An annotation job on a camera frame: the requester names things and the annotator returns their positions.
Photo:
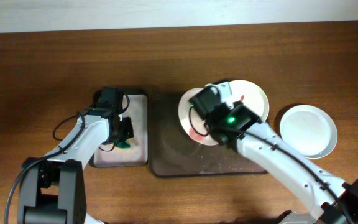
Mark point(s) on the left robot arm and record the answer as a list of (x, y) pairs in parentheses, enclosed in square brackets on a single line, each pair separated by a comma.
[(52, 187)]

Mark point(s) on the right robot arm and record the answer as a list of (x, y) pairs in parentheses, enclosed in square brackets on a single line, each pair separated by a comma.
[(328, 198)]

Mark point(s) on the green yellow sponge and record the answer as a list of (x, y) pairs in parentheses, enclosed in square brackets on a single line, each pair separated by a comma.
[(123, 145)]

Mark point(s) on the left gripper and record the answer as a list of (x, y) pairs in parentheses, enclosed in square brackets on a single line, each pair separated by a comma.
[(128, 133)]

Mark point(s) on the white plate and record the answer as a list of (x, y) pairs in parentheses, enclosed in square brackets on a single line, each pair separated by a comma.
[(252, 96), (189, 121)]

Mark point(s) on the large brown serving tray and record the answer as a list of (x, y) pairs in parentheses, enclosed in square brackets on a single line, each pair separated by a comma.
[(172, 153)]

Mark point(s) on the pale green front plate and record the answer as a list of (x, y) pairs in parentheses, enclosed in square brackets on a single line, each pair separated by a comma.
[(310, 130)]

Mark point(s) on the small black sponge tray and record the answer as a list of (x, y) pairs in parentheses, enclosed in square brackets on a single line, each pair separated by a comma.
[(137, 155)]

